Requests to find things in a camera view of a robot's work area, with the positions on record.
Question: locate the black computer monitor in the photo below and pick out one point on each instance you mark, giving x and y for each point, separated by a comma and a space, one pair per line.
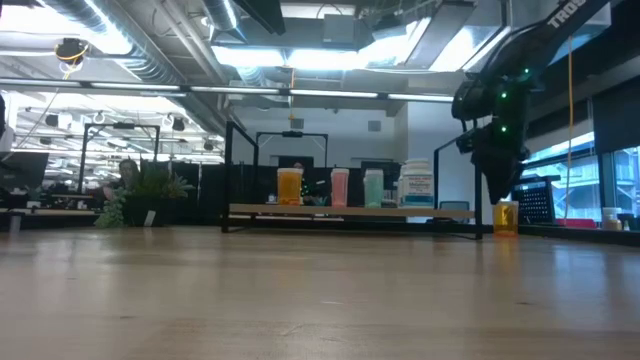
22, 170

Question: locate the silver ventilation duct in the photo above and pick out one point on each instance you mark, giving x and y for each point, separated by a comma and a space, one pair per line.
135, 55

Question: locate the small green bottle white cap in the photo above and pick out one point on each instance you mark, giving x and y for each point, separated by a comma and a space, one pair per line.
373, 189

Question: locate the person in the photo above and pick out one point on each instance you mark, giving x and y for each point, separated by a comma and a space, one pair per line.
127, 175

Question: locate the large orange bottle white cap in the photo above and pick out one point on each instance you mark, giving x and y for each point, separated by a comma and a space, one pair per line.
506, 220

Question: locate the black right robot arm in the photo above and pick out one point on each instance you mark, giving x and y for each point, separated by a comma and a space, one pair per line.
550, 30

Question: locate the wooden shelf black metal frame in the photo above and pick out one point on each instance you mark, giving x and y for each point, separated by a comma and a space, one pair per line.
350, 211

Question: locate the red flat object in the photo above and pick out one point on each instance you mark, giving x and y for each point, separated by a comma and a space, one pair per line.
577, 223

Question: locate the black perforated panel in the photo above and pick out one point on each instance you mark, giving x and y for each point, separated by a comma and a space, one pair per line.
535, 200

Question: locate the black metal frame stand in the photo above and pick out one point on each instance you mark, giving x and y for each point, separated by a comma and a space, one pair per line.
82, 150
292, 134

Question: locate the white medicine bottle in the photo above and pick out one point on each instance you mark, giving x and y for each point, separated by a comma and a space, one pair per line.
416, 185

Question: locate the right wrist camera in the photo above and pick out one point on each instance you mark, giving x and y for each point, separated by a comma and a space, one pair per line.
466, 141

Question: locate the potted green succulent plant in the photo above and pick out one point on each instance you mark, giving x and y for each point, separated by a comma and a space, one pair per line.
150, 197

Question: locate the long ceiling light bar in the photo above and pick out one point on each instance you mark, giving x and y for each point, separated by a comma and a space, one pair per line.
235, 90

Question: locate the grey wall box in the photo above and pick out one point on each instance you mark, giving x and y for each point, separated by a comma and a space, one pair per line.
374, 126
297, 123

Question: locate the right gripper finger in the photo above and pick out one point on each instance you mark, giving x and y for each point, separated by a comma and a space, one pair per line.
495, 185
509, 184

